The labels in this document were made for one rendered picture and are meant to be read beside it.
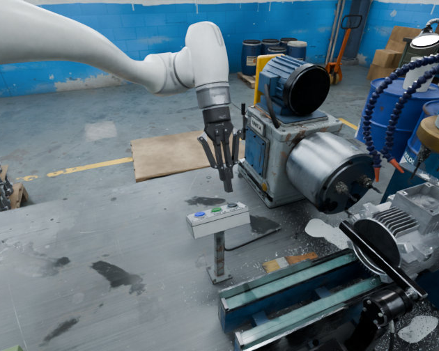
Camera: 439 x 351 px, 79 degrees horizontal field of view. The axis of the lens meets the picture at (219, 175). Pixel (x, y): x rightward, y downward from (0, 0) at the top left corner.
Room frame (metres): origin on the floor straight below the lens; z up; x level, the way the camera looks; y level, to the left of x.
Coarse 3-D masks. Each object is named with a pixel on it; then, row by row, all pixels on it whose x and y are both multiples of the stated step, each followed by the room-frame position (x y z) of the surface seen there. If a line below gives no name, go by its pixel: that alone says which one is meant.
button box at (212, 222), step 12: (240, 204) 0.60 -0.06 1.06; (192, 216) 0.55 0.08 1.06; (204, 216) 0.54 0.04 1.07; (216, 216) 0.54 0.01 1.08; (228, 216) 0.54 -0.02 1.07; (240, 216) 0.55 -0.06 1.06; (192, 228) 0.50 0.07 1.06; (204, 228) 0.51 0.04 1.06; (216, 228) 0.52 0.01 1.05; (228, 228) 0.53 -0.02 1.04
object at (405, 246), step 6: (366, 210) 0.54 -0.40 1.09; (360, 216) 0.55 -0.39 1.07; (366, 216) 0.53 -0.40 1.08; (348, 240) 0.55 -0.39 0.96; (348, 246) 0.54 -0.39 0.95; (402, 246) 0.43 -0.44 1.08; (408, 246) 0.43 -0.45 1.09; (402, 252) 0.42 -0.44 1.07; (408, 252) 0.41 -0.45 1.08; (384, 276) 0.43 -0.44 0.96; (384, 282) 0.42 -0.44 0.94; (390, 282) 0.42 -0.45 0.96
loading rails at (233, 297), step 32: (352, 256) 0.53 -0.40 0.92; (256, 288) 0.42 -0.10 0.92; (288, 288) 0.43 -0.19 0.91; (320, 288) 0.47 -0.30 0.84; (352, 288) 0.42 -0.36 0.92; (384, 288) 0.42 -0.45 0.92; (224, 320) 0.36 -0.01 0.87; (256, 320) 0.37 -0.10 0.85; (288, 320) 0.34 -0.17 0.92; (320, 320) 0.33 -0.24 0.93; (352, 320) 0.39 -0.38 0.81
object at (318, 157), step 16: (304, 144) 0.84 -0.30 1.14; (320, 144) 0.81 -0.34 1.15; (336, 144) 0.79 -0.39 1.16; (352, 144) 0.80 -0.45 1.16; (288, 160) 0.85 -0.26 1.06; (304, 160) 0.78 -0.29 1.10; (320, 160) 0.74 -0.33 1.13; (336, 160) 0.71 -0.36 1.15; (352, 160) 0.71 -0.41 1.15; (368, 160) 0.74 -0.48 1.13; (288, 176) 0.82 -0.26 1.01; (304, 176) 0.75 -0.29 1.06; (320, 176) 0.70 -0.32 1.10; (336, 176) 0.69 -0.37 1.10; (352, 176) 0.71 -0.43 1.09; (368, 176) 0.74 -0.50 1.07; (304, 192) 0.74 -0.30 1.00; (320, 192) 0.67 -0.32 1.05; (336, 192) 0.70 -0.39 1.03; (352, 192) 0.72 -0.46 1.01; (320, 208) 0.68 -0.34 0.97; (336, 208) 0.70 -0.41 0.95
